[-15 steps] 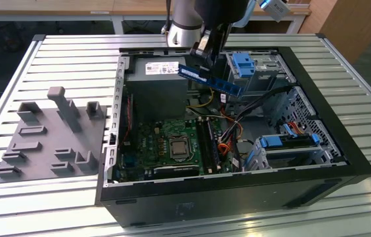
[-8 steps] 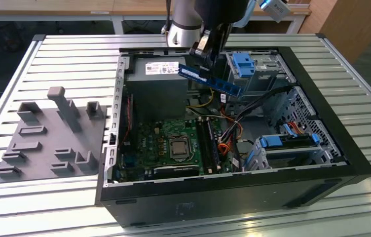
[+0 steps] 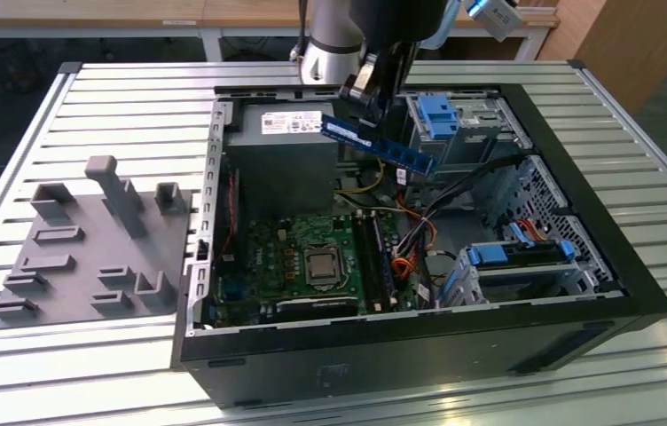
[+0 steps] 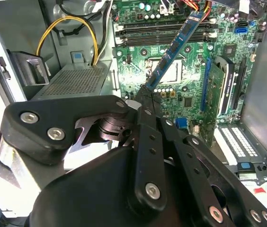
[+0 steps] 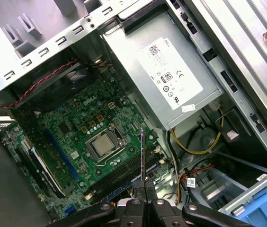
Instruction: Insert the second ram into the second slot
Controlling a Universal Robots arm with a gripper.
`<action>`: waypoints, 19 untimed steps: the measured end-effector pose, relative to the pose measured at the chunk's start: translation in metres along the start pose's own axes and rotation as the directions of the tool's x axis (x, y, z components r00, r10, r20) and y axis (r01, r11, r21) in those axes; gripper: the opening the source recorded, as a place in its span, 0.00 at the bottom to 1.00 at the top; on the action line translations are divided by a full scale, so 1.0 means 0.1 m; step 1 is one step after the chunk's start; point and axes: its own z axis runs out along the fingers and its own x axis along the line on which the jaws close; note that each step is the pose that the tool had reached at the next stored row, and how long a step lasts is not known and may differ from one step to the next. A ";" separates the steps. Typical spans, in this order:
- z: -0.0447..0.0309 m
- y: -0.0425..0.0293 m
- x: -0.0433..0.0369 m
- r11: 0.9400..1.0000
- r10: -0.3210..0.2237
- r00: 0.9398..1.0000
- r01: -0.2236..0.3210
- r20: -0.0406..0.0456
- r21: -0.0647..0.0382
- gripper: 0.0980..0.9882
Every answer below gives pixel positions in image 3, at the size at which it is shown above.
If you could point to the wooden cabinet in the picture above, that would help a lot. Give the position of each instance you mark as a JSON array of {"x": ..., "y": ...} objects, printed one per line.
[{"x": 636, "y": 44}]

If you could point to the grey parts rack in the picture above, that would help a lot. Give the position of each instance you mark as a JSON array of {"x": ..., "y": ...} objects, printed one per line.
[{"x": 86, "y": 248}]

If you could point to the silver drive cage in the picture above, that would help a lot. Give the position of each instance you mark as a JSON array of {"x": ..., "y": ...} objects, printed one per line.
[{"x": 464, "y": 151}]

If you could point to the black PC case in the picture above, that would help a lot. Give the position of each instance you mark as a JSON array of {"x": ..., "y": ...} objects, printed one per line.
[{"x": 406, "y": 368}]

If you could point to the grey power supply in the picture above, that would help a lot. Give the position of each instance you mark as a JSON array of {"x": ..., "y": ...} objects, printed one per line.
[{"x": 280, "y": 177}]

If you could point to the green motherboard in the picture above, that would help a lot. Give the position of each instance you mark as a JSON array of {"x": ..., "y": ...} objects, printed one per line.
[{"x": 268, "y": 248}]

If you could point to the blue disk carrier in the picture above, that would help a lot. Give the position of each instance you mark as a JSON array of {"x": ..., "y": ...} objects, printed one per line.
[
  {"x": 437, "y": 108},
  {"x": 488, "y": 256}
]

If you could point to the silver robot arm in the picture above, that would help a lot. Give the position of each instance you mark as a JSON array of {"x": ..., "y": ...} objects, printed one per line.
[{"x": 334, "y": 40}]

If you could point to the wooden desk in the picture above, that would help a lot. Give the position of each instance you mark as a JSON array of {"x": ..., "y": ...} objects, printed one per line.
[{"x": 103, "y": 11}]

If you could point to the black graphics card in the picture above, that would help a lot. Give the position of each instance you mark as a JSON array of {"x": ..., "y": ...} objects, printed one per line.
[{"x": 316, "y": 306}]

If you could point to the black RAM slot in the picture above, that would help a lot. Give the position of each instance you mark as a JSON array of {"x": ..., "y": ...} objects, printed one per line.
[
  {"x": 363, "y": 257},
  {"x": 372, "y": 262}
]

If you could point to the silver CPU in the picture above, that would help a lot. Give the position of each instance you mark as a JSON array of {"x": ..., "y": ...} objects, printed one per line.
[{"x": 322, "y": 266}]

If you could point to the round grey speaker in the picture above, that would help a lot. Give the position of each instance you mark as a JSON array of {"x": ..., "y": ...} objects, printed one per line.
[{"x": 443, "y": 266}]

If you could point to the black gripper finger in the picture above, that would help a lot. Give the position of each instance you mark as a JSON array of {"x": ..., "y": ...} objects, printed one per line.
[
  {"x": 372, "y": 95},
  {"x": 396, "y": 71}
]

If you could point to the blue RAM stick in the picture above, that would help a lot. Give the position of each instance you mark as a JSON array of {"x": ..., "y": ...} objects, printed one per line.
[{"x": 406, "y": 155}]

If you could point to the silver disk bay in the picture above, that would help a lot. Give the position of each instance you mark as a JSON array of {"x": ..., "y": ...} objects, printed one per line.
[{"x": 547, "y": 277}]

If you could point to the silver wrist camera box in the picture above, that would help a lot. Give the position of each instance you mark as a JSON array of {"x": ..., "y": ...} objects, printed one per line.
[{"x": 496, "y": 18}]

